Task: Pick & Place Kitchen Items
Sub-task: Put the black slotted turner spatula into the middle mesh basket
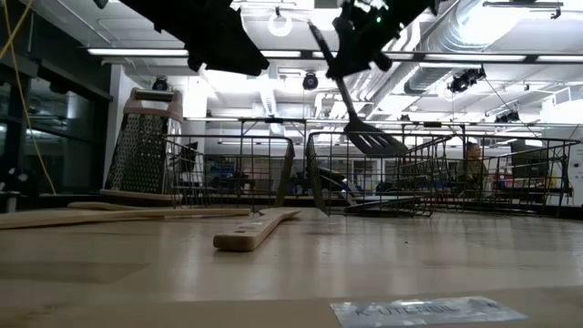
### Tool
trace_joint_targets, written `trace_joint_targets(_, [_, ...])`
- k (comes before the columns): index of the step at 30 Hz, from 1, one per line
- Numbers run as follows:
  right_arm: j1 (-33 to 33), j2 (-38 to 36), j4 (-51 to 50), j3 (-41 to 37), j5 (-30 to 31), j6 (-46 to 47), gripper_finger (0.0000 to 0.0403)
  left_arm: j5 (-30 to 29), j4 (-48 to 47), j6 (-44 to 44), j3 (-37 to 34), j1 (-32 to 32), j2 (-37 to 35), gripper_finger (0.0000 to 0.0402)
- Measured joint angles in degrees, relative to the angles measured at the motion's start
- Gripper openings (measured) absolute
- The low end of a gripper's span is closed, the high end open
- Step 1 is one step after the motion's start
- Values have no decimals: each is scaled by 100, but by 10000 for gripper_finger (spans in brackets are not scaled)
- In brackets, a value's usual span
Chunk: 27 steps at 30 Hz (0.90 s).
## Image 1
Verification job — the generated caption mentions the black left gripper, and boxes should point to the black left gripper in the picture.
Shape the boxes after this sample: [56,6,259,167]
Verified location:
[136,0,271,77]

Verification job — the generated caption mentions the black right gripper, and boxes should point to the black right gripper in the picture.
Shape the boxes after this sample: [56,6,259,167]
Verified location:
[325,0,437,80]

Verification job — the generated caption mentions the black slotted turner steel handle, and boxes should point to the black slotted turner steel handle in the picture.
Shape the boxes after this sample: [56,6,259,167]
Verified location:
[307,19,410,159]

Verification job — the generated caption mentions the black rectangular spatula red-black handle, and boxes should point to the black rectangular spatula red-black handle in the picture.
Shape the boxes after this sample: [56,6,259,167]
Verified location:
[317,166,365,207]

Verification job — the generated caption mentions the black round spatula red-black handle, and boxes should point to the black round spatula red-black handle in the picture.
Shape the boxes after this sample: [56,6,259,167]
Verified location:
[343,194,428,216]

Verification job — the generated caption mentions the wooden spoon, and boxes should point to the wooden spoon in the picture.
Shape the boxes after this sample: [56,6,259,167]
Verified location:
[212,207,302,253]

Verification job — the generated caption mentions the long wooden slotted spatula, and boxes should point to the long wooden slotted spatula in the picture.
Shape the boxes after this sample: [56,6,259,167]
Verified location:
[0,207,252,231]

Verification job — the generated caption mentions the short wooden slotted spatula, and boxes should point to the short wooden slotted spatula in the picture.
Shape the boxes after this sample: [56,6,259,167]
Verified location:
[66,200,151,211]

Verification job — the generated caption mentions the wooden spatula with label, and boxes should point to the wooden spatula with label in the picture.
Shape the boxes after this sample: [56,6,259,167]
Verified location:
[0,285,583,328]

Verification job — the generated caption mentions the white round ceiling lamp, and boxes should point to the white round ceiling lamp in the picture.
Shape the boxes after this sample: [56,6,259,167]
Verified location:
[267,11,293,38]

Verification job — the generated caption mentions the black ceiling spotlight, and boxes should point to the black ceiling spotlight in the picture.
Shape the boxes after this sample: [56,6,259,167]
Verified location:
[445,66,487,95]

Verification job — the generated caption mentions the pink metal box grater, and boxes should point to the pink metal box grater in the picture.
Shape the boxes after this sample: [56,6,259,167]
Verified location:
[99,87,184,206]

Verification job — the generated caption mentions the black ceiling projector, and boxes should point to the black ceiling projector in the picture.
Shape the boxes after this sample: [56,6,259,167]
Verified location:
[494,108,521,124]

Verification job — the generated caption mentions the person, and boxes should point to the person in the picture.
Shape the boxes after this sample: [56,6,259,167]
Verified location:
[456,140,492,195]

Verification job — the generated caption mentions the black computer monitor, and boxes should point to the black computer monitor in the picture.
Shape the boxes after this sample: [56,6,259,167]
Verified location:
[509,139,550,179]

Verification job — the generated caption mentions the white machine panel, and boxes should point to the white machine panel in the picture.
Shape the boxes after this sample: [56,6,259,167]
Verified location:
[567,129,583,209]

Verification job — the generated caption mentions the gold wire basket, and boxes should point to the gold wire basket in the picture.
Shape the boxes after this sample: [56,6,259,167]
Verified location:
[400,133,582,219]
[304,130,453,219]
[166,134,296,214]

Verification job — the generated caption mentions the yellow hanging cable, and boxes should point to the yellow hanging cable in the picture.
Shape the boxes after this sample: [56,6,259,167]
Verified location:
[0,0,58,197]

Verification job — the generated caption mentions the black table frame rails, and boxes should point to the black table frame rails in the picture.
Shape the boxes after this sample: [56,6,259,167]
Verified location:
[0,191,583,220]

